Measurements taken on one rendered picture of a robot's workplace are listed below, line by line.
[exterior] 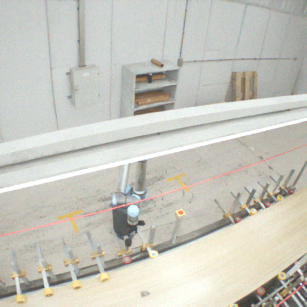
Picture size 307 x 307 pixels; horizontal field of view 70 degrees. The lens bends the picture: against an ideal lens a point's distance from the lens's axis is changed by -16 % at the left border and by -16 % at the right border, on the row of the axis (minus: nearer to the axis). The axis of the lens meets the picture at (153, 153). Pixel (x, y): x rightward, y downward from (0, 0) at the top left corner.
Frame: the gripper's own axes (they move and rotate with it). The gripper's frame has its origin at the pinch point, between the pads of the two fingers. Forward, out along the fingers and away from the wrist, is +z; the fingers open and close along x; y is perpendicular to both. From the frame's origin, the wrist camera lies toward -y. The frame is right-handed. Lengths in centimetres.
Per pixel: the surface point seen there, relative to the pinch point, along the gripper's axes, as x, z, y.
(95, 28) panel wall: -267, -124, -34
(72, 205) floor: -136, 100, 42
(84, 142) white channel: 45, -143, 42
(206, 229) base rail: 9, 29, -83
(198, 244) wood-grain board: 30, 10, -53
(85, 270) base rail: 8, 30, 54
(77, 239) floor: -76, 100, 51
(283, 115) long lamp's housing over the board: 45, -138, -70
